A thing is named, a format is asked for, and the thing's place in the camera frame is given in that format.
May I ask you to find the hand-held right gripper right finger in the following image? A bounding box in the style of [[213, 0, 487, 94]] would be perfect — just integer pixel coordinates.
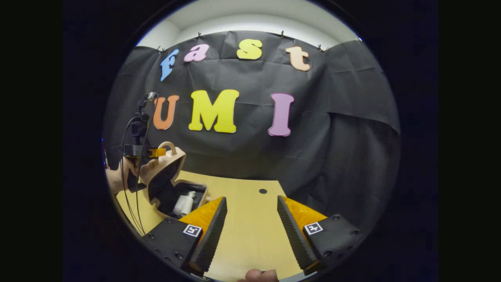
[[277, 196, 366, 276]]

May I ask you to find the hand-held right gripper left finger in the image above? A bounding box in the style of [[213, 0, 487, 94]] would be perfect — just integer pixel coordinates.
[[142, 197, 228, 276]]

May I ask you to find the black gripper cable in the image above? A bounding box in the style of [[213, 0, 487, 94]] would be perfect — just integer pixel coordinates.
[[119, 114, 152, 236]]

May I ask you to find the white pump bottle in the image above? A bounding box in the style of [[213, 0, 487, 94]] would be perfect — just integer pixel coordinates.
[[173, 191, 196, 217]]

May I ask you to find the black backdrop cloth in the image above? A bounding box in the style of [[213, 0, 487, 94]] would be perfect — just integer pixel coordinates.
[[104, 31, 400, 231]]

